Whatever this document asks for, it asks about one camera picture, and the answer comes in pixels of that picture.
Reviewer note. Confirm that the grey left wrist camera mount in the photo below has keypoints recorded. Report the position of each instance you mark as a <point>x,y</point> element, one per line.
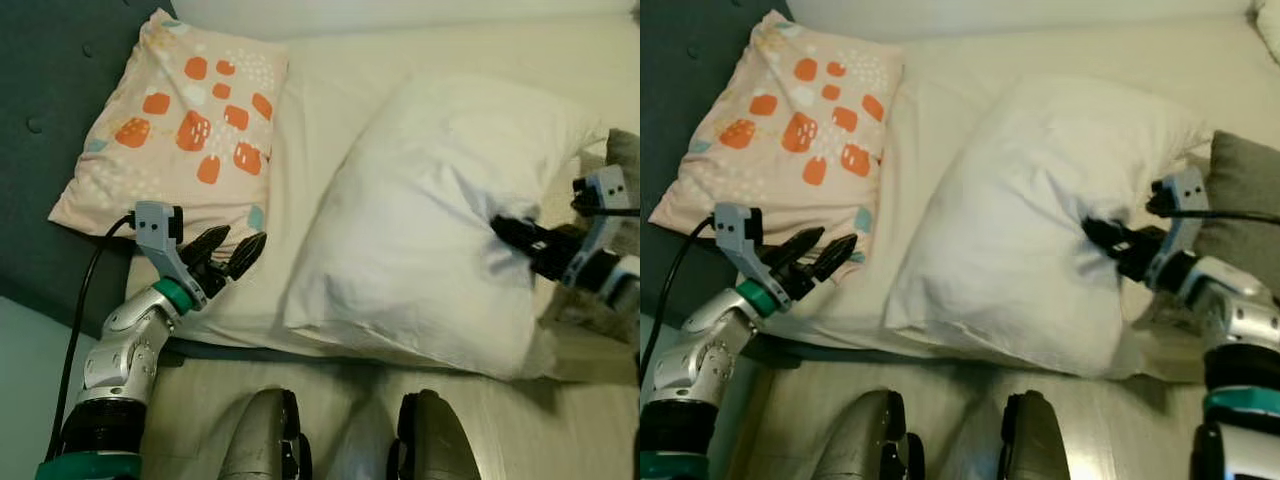
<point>735,228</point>
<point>155,225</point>

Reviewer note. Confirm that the dark teal padded headboard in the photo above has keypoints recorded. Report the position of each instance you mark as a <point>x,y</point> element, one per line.
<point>680,80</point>
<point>50,100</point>

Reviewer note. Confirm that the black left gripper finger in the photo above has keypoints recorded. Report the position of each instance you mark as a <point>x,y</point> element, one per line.
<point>835,258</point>
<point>246,256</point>
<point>208,243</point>
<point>797,247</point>

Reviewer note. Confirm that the white pillow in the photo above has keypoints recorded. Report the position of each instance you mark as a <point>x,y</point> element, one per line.
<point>1030,220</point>
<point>430,220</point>

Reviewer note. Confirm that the grey robot right leg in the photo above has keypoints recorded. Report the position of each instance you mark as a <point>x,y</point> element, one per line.
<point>435,440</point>
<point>1035,440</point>

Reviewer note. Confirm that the grey cushion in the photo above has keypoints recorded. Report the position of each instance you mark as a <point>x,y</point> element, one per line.
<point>625,150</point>
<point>1245,190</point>

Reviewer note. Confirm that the bed with cream sheet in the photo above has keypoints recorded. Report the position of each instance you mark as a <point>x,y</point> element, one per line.
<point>330,50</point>
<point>950,50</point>

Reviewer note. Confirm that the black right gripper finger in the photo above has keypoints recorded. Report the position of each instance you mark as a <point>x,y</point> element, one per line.
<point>1118,253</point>
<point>1112,233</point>
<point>525,250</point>
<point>520,230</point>

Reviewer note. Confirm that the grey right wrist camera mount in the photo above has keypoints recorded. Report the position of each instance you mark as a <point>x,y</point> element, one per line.
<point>610,190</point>
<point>1190,190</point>

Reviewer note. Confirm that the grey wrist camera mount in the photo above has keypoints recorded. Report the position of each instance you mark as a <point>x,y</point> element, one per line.
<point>735,228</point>
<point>610,190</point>
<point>155,225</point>
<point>1190,190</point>

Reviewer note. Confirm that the pink pillow with orange print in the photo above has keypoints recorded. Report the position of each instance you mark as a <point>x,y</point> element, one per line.
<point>780,130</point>
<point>170,130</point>

